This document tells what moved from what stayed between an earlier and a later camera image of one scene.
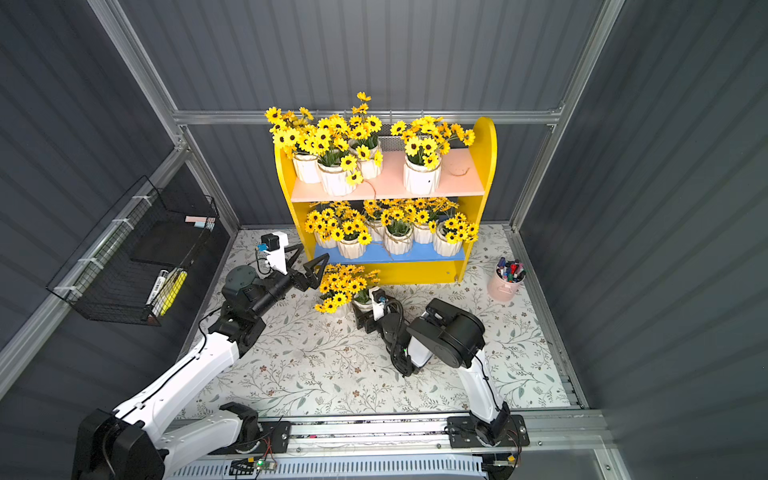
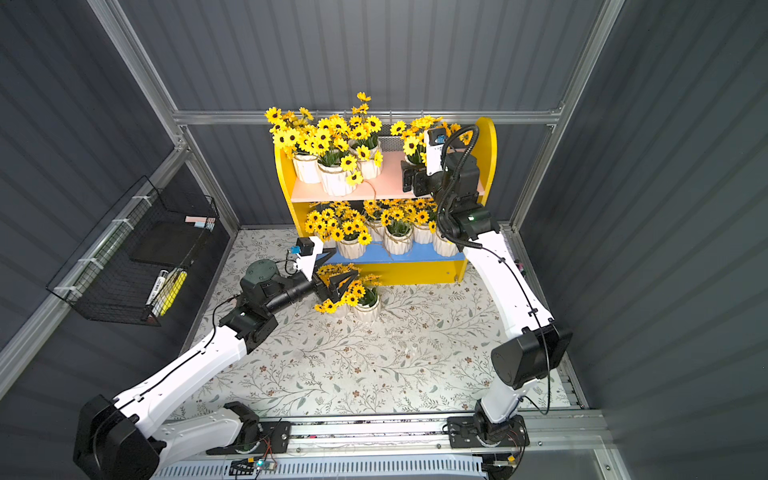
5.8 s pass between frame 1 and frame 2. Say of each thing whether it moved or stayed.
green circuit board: stayed
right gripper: moved
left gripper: moved
